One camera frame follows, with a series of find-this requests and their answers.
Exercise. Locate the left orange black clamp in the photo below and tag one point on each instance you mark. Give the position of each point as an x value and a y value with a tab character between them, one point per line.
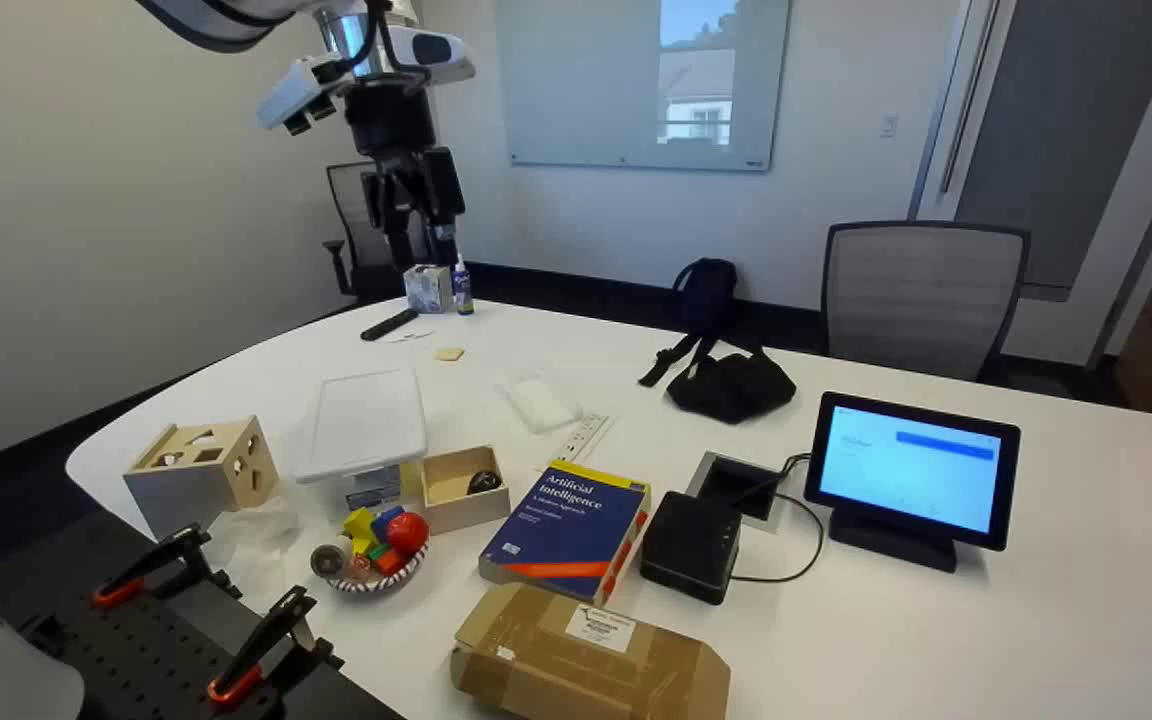
183	548

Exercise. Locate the black remote control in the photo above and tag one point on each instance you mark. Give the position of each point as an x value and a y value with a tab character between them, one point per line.
391	324

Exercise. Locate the brown cardboard package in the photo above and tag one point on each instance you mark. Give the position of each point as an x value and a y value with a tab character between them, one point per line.
553	656

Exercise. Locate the black office chair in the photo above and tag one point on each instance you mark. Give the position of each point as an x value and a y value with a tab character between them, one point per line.
362	256

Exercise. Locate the grey mesh office chair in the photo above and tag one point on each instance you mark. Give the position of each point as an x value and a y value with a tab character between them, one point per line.
920	293

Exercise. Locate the clear tissue box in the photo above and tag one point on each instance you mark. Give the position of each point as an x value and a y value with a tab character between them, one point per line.
431	286

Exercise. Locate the white folded cloth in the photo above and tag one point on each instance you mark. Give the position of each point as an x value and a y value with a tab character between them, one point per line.
540	406

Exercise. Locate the black bag with straps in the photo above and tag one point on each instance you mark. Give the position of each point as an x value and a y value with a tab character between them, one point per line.
730	391

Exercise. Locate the tablet screen on stand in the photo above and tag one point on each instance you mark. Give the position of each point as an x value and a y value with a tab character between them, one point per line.
915	482

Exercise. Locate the small open cardboard box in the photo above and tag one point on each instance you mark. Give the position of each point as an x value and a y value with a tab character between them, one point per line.
459	489

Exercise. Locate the black perforated mounting board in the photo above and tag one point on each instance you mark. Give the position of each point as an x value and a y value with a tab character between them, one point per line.
147	662

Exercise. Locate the blue book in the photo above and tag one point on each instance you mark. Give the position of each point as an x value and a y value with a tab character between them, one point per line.
570	533

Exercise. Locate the orange black clamp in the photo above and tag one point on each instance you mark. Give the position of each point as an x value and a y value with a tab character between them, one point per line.
278	641
183	548

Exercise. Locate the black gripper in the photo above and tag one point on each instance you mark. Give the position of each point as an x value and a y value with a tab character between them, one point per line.
408	171

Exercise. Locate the black power box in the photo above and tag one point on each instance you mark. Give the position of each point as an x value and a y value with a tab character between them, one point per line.
689	546

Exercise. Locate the clear plastic container with lid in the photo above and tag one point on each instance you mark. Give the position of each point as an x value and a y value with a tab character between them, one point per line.
359	432

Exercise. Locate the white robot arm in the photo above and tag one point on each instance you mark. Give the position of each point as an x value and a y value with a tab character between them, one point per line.
345	27

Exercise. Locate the wooden shape sorter box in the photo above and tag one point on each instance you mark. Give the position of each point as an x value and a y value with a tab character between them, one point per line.
203	468

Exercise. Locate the wall whiteboard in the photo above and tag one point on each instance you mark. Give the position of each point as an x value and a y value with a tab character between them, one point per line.
654	87

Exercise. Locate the right orange black clamp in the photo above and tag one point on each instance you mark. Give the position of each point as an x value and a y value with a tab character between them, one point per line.
278	641

